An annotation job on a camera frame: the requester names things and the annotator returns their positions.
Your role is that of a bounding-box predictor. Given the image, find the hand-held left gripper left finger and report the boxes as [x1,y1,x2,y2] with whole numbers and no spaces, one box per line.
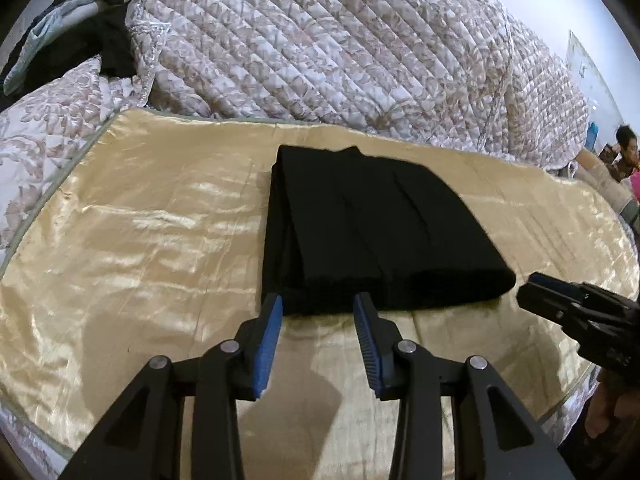
[57,292,284,480]

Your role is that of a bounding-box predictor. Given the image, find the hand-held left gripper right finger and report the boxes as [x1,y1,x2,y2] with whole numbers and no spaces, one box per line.
[352,292,576,480]

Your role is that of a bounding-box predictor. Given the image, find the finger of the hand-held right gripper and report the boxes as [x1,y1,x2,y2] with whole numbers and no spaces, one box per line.
[529,271,590,303]
[516,283,583,333]

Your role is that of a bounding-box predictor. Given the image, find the black pants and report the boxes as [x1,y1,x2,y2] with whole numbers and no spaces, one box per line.
[260,144,517,317]

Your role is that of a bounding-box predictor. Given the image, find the person's right hand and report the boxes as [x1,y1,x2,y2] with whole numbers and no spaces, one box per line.
[584,374,640,442]

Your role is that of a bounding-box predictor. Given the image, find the beige sofa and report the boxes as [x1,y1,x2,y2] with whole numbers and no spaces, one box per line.
[571,147,640,222]

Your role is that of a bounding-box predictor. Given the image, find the gold satin sheet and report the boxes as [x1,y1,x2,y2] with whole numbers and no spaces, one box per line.
[0,107,640,480]

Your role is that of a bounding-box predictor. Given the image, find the floral quilted blanket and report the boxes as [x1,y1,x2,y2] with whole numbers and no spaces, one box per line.
[0,0,592,468]

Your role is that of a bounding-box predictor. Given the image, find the black cloth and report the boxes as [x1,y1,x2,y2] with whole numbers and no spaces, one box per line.
[0,0,140,92]

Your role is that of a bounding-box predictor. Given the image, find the light blue cloth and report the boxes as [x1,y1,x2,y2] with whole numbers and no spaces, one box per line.
[2,0,87,96]

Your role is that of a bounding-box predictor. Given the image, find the white wall panel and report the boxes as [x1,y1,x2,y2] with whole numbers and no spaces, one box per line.
[566,30,624,127]

